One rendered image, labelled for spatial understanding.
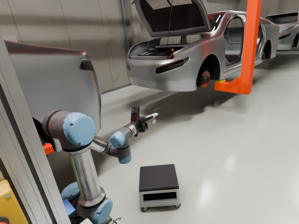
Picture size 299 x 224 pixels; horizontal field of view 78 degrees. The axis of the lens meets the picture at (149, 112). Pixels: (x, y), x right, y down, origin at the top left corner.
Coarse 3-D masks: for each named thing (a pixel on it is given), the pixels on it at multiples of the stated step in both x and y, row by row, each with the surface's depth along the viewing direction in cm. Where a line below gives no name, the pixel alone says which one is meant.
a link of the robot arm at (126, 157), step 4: (112, 148) 103; (116, 148) 102; (120, 148) 98; (124, 148) 98; (128, 148) 100; (112, 152) 103; (116, 152) 101; (120, 152) 99; (124, 152) 99; (128, 152) 101; (116, 156) 102; (120, 156) 100; (124, 156) 100; (128, 156) 101; (120, 160) 102; (124, 160) 101; (128, 160) 102
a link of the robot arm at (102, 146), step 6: (48, 114) 72; (42, 126) 73; (96, 138) 97; (102, 138) 104; (96, 144) 97; (102, 144) 101; (108, 144) 105; (96, 150) 101; (102, 150) 103; (108, 150) 104
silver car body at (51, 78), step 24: (24, 48) 150; (48, 48) 162; (24, 72) 149; (48, 72) 160; (72, 72) 173; (24, 96) 152; (48, 96) 164; (72, 96) 178; (96, 96) 198; (96, 120) 203
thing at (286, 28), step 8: (272, 16) 885; (280, 16) 892; (288, 16) 897; (280, 24) 710; (288, 24) 686; (296, 24) 683; (280, 32) 678; (288, 32) 671; (296, 32) 681; (280, 40) 680; (288, 40) 677; (296, 40) 736; (280, 48) 693; (288, 48) 691
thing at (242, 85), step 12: (252, 0) 293; (252, 12) 298; (252, 24) 303; (252, 36) 309; (252, 48) 315; (252, 60) 325; (252, 72) 337; (216, 84) 385; (228, 84) 366; (240, 84) 349
